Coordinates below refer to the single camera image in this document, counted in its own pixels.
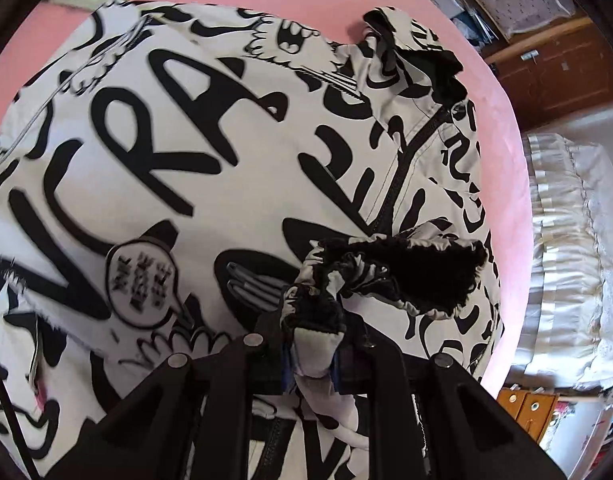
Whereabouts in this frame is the black white printed jacket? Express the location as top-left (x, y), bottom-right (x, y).
top-left (0, 2), bottom-right (505, 480)

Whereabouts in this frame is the brown wooden door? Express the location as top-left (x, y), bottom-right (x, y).
top-left (481, 15), bottom-right (613, 132)

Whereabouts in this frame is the white lace furniture cover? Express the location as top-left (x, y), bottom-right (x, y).
top-left (501, 132), bottom-right (613, 397)

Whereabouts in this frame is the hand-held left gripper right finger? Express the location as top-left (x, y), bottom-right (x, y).
top-left (334, 330), bottom-right (567, 480)

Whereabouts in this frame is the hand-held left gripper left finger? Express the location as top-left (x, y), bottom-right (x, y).
top-left (44, 305), bottom-right (297, 480)

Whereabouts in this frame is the black strap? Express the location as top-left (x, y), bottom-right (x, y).
top-left (0, 345), bottom-right (40, 480)

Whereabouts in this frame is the wooden drawer cabinet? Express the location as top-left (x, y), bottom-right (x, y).
top-left (497, 386), bottom-right (560, 445)

